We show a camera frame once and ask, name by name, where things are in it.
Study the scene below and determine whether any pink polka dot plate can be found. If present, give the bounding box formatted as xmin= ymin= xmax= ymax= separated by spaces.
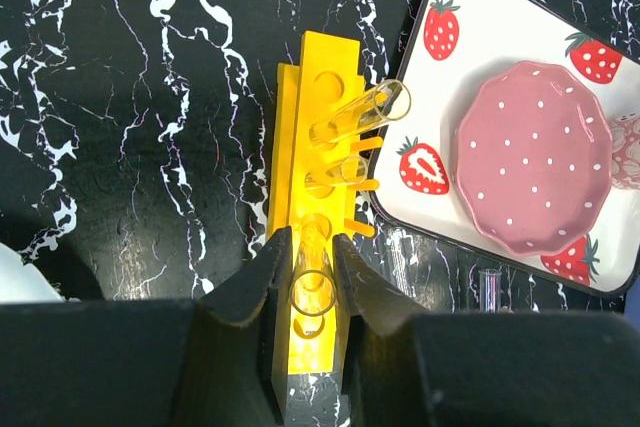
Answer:
xmin=455 ymin=61 xmax=612 ymax=257

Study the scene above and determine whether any glass test tube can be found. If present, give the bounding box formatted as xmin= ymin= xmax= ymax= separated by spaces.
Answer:
xmin=290 ymin=214 xmax=336 ymax=317
xmin=479 ymin=269 xmax=501 ymax=313
xmin=309 ymin=79 xmax=412 ymax=148
xmin=305 ymin=155 xmax=369 ymax=199

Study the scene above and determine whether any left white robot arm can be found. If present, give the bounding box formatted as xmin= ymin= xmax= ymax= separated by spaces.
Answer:
xmin=1 ymin=228 xmax=292 ymax=426

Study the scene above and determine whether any strawberry pattern tray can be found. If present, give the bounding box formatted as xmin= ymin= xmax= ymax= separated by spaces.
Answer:
xmin=372 ymin=0 xmax=639 ymax=296

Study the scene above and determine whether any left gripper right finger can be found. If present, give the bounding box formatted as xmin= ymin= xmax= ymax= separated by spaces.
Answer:
xmin=333 ymin=234 xmax=450 ymax=426

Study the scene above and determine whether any pink patterned mug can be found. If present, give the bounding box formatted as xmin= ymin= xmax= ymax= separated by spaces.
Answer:
xmin=609 ymin=113 xmax=640 ymax=190

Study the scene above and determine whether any yellow test tube rack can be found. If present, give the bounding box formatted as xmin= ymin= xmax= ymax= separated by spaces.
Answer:
xmin=267 ymin=31 xmax=383 ymax=377

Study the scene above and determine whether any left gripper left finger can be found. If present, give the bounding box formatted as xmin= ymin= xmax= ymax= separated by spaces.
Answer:
xmin=170 ymin=227 xmax=293 ymax=426

